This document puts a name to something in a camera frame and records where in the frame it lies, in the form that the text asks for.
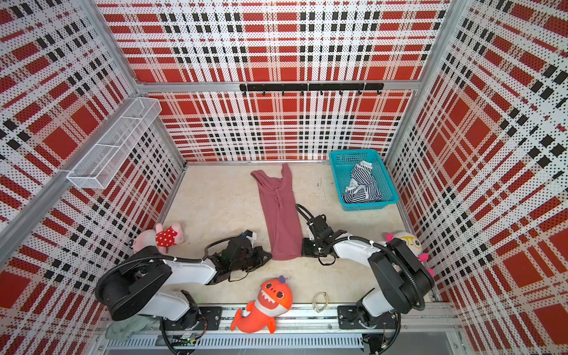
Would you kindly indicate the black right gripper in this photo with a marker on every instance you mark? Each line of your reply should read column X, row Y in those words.
column 305, row 248

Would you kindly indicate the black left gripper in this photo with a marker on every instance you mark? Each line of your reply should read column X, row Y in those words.
column 259, row 252

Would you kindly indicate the pink ribbed tank top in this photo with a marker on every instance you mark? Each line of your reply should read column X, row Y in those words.
column 279, row 209

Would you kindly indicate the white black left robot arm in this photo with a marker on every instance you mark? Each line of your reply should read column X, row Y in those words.
column 145, row 284

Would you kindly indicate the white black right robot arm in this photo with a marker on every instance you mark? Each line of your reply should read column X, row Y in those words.
column 402, row 278

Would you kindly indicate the blue white striped tank top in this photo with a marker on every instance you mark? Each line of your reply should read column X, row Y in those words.
column 363, row 187

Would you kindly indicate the beige rubber band loop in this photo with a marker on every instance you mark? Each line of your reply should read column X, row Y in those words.
column 320, row 302

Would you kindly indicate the red shark plush toy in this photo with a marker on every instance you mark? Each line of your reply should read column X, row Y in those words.
column 274, row 299

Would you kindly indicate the pink pig plush toy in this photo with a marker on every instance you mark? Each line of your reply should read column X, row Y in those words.
column 160, row 237

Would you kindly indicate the teal plastic basket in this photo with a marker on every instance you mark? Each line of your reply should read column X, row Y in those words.
column 343, row 161

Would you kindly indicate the white pink axolotl plush toy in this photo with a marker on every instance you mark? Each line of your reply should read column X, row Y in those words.
column 412, row 243

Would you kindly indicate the green cloth rag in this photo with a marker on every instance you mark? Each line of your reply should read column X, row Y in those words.
column 123, row 330

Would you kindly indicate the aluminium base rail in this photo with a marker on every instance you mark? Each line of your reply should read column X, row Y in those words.
column 337, row 326

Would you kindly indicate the black wall hook rail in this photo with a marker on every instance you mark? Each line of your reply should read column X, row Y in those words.
column 357, row 87

